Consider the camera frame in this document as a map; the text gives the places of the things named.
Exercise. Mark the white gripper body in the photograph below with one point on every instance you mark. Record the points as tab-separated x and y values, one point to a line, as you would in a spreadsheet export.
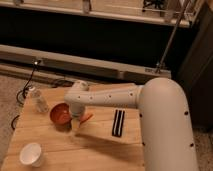
77	115

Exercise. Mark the white paper cup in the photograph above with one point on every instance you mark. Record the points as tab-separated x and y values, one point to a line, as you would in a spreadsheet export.
32	155

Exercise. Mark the red-brown bowl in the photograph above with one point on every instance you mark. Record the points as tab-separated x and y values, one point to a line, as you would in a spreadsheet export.
60	115

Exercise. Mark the clear plastic bottle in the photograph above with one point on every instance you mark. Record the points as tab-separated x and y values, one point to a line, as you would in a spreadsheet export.
38	99

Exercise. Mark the black white striped block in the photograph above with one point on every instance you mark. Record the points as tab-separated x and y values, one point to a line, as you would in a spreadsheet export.
117	127

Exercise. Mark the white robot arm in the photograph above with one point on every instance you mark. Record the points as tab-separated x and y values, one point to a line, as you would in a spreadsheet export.
165	123

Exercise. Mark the metal pole stand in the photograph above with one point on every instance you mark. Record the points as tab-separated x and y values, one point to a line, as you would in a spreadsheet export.
159	65

